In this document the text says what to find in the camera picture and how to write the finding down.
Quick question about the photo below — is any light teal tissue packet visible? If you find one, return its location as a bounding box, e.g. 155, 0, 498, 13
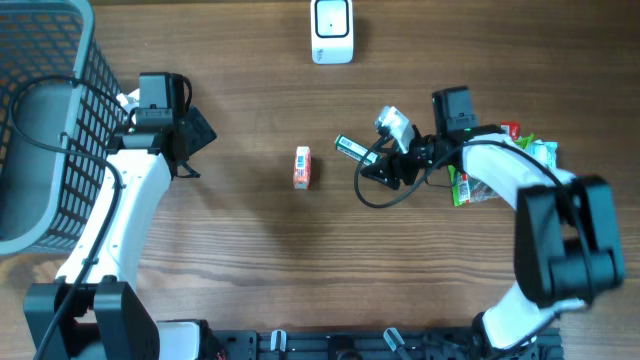
525, 140, 558, 169

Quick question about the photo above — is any grey plastic mesh basket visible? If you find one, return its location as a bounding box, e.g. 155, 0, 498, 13
1, 0, 127, 255

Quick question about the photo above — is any red chocolate bar wrapper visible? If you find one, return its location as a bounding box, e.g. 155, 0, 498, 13
500, 122, 521, 141

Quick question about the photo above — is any black left camera cable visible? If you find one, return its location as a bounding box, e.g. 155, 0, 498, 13
8, 74, 194, 360

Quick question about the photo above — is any green snack bag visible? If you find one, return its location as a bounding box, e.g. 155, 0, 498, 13
447, 133, 535, 206

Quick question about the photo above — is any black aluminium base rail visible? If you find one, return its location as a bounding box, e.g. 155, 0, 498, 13
209, 324, 564, 360

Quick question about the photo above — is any green white gum pack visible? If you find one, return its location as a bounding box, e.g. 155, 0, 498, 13
334, 134, 380, 166

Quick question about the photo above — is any black right camera cable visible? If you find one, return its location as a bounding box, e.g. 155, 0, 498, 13
353, 134, 596, 351

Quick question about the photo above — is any white barcode scanner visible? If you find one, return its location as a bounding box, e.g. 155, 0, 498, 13
309, 0, 355, 65

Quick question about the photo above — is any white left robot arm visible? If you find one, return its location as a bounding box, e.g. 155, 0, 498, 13
24, 72, 225, 359

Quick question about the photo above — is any black camera cable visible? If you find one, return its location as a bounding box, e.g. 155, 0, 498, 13
353, 134, 596, 351
8, 74, 194, 360

